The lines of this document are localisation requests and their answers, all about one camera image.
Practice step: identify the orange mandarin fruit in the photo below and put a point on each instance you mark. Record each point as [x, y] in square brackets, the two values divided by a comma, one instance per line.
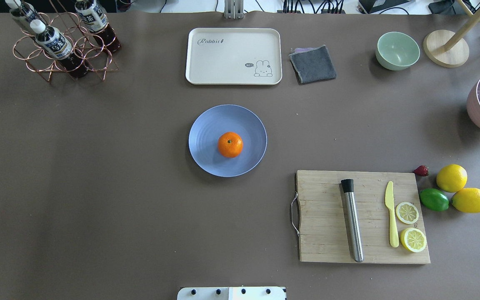
[230, 145]

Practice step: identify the blue round plate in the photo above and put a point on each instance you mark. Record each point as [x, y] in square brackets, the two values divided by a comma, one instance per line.
[211, 124]

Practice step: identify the cream rabbit tray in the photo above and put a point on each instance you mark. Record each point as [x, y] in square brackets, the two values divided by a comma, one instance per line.
[242, 56]

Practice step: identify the grey folded cloth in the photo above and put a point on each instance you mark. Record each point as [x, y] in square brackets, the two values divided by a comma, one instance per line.
[312, 64]

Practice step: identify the steel muddler cylinder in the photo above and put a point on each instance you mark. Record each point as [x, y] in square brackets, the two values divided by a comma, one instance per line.
[353, 220]

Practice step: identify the wooden cutting board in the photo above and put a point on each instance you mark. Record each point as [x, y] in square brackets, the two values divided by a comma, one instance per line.
[323, 227]

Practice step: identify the yellow plastic knife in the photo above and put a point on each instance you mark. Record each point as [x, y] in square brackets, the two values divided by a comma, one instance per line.
[389, 204]

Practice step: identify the lemon slice flat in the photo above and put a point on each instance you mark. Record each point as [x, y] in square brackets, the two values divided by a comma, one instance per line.
[407, 213]

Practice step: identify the red strawberry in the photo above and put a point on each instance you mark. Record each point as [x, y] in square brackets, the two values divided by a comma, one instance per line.
[421, 171]

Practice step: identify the green bowl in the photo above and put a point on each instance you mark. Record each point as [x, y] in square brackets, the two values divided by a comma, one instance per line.
[397, 51]

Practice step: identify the lemon half slice thick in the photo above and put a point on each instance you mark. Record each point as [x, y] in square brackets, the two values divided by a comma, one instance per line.
[413, 239]

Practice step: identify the green lime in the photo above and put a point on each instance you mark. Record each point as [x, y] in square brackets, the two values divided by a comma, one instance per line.
[434, 199]

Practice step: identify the tea bottle middle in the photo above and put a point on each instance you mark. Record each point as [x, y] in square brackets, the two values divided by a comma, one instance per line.
[96, 21]

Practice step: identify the tea bottle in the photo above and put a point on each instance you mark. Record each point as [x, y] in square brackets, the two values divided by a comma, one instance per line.
[96, 21]
[23, 13]
[54, 43]

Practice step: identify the yellow lemon far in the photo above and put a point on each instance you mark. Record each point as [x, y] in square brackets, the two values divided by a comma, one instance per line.
[452, 178]

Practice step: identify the yellow lemon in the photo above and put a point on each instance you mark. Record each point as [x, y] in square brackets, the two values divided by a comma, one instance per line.
[452, 178]
[467, 200]

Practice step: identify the tea bottle front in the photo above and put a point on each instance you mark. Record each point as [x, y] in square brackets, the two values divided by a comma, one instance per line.
[54, 43]

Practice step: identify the wooden cup tree stand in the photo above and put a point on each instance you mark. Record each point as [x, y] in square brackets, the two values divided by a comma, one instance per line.
[447, 48]

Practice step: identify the yellow lemon near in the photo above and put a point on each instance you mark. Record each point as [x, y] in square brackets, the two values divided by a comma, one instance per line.
[467, 200]

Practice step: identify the tea bottle back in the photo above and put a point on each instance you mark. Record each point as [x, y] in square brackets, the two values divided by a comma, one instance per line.
[23, 13]

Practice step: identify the aluminium frame post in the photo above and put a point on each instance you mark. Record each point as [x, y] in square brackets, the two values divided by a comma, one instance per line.
[234, 9]

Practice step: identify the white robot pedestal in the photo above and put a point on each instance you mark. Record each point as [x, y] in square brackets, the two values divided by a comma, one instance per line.
[232, 293]

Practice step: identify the copper wire bottle rack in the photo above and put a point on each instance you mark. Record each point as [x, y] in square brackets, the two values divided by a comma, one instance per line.
[75, 43]

